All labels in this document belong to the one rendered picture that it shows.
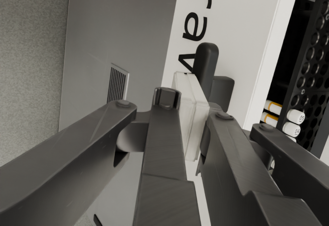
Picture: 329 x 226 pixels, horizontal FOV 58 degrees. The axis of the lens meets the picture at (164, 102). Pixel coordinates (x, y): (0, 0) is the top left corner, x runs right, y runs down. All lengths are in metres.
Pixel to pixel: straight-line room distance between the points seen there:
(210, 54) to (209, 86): 0.02
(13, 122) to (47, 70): 0.21
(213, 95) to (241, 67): 0.03
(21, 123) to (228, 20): 1.01
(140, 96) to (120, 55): 0.12
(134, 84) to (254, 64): 0.42
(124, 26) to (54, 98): 0.57
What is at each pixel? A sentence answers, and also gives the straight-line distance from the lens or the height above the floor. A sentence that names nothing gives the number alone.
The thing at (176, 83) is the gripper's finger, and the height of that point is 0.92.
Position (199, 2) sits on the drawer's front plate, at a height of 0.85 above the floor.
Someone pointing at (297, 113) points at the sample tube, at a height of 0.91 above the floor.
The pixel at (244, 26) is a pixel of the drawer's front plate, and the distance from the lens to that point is 0.23.
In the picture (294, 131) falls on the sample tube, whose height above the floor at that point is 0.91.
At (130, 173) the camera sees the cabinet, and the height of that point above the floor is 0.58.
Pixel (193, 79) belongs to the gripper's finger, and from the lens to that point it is 0.19.
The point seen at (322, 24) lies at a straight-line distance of 0.32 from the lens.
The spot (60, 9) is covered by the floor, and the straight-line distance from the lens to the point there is 1.10.
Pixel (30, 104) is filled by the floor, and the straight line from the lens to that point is 1.15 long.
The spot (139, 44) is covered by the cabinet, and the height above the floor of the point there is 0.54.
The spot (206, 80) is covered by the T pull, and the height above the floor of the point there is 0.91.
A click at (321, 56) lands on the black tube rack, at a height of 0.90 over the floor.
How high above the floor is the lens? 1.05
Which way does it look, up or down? 49 degrees down
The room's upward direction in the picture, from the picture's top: 121 degrees clockwise
